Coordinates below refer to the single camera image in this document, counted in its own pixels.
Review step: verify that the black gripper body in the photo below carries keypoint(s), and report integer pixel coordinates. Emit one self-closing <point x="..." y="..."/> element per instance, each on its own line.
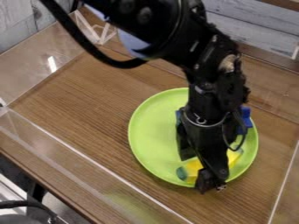
<point x="209" y="146"/>

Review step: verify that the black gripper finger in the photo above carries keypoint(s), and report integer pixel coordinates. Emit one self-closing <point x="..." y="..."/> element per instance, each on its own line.
<point x="208" y="181"/>
<point x="184" y="149"/>

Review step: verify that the yellow toy banana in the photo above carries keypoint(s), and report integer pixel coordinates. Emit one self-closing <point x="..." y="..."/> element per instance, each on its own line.
<point x="187" y="171"/>

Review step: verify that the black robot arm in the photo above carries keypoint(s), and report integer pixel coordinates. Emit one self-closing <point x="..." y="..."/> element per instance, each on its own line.
<point x="176" y="34"/>

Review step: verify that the green round plate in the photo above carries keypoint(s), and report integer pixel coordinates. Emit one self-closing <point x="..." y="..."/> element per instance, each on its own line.
<point x="152" y="137"/>

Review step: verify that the blue plastic block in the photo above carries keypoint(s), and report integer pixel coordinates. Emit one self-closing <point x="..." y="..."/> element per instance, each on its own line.
<point x="247" y="118"/>

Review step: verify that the clear acrylic enclosure wall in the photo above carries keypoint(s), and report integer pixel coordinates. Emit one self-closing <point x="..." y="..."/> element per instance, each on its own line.
<point x="97" y="193"/>

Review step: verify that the clear acrylic corner bracket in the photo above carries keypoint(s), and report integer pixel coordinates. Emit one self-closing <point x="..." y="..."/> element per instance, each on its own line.
<point x="98" y="33"/>

